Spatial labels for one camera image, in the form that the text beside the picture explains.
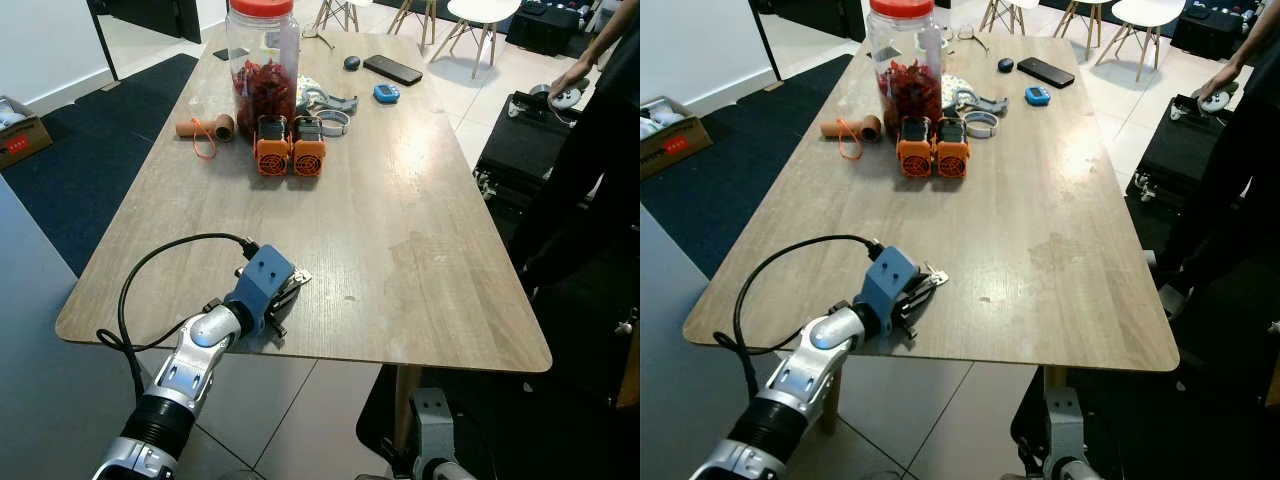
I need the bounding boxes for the brown cylinder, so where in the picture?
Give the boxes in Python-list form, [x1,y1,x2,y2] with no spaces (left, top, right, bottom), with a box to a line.
[175,113,237,142]
[820,114,884,142]

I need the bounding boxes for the person in black clothes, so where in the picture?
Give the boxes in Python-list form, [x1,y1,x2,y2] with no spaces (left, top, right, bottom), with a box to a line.
[518,0,641,301]
[1150,0,1280,321]

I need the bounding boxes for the clear jar red lid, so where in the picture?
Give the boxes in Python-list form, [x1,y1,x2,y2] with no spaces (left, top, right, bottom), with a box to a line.
[224,0,302,138]
[865,0,947,138]

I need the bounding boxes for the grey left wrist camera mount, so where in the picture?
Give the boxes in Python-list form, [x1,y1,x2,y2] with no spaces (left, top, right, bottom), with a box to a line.
[232,243,297,336]
[857,246,922,339]

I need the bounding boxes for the grey round device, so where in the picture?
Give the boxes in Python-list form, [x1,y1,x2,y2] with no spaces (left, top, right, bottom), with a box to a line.
[508,84,593,123]
[1170,90,1246,123]

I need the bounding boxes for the light wooden table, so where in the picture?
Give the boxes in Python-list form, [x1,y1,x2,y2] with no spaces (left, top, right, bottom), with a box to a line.
[683,33,1182,374]
[55,30,554,374]

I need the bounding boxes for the black equipment case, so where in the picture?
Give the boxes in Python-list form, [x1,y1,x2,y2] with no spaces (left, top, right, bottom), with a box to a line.
[1127,95,1236,211]
[474,92,583,206]

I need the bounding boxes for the person bare hand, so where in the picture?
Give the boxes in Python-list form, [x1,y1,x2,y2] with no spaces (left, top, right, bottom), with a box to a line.
[1205,66,1246,101]
[550,62,593,99]

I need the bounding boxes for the black bag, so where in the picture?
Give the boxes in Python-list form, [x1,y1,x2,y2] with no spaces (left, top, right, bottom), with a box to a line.
[505,0,601,58]
[1170,0,1263,63]

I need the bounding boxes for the cardboard box red label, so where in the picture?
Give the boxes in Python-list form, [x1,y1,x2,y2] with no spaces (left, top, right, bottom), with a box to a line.
[640,95,714,182]
[0,95,54,172]

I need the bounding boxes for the black smartphone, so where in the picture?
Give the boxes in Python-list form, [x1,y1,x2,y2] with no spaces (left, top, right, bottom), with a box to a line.
[362,53,424,87]
[1016,56,1077,90]

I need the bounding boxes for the grey metal clamp tool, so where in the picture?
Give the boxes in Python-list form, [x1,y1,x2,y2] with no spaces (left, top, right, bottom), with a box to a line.
[944,86,1007,118]
[297,84,359,117]

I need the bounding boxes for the white chair wooden legs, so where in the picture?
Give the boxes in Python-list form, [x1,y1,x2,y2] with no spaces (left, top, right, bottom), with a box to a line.
[1093,0,1187,83]
[432,0,525,67]

